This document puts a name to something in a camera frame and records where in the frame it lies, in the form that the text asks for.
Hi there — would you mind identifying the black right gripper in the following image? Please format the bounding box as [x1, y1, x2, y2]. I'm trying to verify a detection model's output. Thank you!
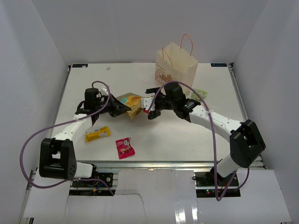
[146, 88, 177, 120]

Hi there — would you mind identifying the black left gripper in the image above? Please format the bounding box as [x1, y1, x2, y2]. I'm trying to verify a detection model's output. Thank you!
[95, 93, 131, 118]

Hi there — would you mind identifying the brown potato chips bag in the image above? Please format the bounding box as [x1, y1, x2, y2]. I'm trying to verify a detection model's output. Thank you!
[116, 93, 143, 119]

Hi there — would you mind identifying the cream paper gift bag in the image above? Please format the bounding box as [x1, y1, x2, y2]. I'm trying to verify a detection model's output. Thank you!
[154, 34, 199, 86]

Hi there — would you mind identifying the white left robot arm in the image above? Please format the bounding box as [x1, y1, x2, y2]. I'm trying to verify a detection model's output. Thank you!
[39, 88, 131, 186]

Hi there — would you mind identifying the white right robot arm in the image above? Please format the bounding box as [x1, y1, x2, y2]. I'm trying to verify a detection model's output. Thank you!
[141, 81, 266, 186]

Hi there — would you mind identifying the yellow snack bar left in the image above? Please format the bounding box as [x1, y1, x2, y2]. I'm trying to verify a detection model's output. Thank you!
[85, 126, 111, 142]

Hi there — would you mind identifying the red candy pouch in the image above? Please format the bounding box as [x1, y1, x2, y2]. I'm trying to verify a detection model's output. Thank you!
[115, 137, 135, 160]

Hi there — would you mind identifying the light green snack pouch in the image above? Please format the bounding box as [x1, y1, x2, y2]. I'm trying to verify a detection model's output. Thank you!
[191, 89, 207, 102]

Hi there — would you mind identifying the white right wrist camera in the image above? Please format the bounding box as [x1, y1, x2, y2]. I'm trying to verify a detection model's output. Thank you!
[140, 97, 155, 114]

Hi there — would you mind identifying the aluminium front rail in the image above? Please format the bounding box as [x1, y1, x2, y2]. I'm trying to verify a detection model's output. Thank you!
[79, 161, 214, 168]

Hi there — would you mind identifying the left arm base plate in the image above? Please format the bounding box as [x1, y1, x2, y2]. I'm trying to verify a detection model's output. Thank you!
[71, 164, 114, 189]

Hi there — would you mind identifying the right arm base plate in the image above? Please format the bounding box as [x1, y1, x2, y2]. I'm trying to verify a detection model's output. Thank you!
[192, 170, 241, 198]

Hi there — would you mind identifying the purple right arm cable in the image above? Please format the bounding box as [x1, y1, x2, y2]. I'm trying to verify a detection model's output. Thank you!
[147, 81, 250, 202]

